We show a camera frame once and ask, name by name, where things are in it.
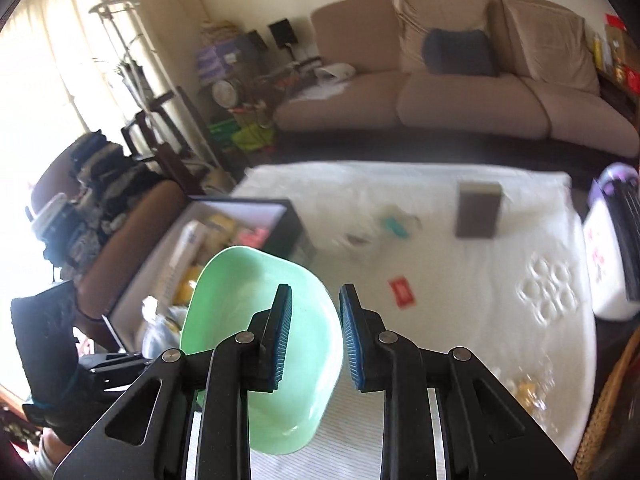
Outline black remote control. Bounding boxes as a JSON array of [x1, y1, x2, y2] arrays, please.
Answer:
[[607, 177, 640, 303]]

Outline round table clock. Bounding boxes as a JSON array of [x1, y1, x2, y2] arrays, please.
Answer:
[[211, 80, 238, 108]]

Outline red card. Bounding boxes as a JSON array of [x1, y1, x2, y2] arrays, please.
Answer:
[[387, 276, 417, 307]]

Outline white garment steamer pole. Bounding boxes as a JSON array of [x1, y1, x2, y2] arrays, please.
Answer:
[[87, 0, 146, 111]]

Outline beige sofa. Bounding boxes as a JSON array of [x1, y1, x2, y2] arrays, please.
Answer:
[[274, 0, 640, 161]]

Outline brown cardboard box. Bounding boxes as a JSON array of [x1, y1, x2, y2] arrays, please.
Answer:
[[455, 180, 502, 240]]

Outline wicker basket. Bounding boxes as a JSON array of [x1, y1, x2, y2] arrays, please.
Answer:
[[572, 330, 640, 480]]

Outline white tissue box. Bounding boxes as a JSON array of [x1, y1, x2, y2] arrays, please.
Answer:
[[582, 180, 640, 321]]

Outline green plastic bowl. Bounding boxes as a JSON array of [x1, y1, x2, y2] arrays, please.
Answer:
[[179, 246, 346, 456]]

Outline black storage box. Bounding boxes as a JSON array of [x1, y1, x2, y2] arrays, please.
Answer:
[[102, 196, 317, 356]]

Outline clear bag yellow candies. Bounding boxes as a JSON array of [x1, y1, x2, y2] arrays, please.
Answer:
[[505, 370, 556, 411]]

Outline white device on sofa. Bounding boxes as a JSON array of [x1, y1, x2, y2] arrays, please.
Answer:
[[315, 63, 357, 83]]

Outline teal plastic clip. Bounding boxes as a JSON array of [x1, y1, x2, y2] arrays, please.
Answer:
[[382, 215, 412, 238]]

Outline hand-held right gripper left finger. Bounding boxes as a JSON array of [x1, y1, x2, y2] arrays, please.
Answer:
[[52, 284, 293, 480]]

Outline beige back cushion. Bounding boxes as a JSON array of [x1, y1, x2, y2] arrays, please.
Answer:
[[500, 0, 601, 96], [392, 0, 506, 76]]

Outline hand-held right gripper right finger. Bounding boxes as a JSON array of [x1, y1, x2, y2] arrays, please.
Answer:
[[339, 284, 573, 480]]

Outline white curtain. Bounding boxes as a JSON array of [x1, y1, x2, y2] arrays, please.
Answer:
[[0, 0, 173, 201]]

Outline dark blue pillow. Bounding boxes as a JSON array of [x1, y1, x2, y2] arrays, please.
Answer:
[[422, 27, 501, 78]]

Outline dark wooden stool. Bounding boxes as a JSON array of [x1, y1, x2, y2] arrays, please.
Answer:
[[122, 87, 251, 196]]

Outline pile of dark clothes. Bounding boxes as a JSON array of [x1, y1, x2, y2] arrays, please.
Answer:
[[42, 132, 166, 271]]

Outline white cloth on sofa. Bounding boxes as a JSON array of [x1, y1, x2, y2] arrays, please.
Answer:
[[295, 85, 346, 101]]

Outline wooden chair brown seat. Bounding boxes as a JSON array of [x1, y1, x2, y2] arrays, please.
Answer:
[[30, 145, 196, 321]]

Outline stack of purple boxes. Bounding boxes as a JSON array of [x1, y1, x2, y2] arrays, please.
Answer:
[[195, 42, 241, 83]]

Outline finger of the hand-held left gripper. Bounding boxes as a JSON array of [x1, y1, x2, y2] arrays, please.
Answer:
[[80, 352, 151, 391]]

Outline lime green bag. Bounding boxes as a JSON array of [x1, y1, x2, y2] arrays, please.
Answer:
[[232, 125, 276, 153]]

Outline dark wooden side shelf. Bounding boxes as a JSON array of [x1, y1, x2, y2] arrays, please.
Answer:
[[592, 12, 640, 106]]

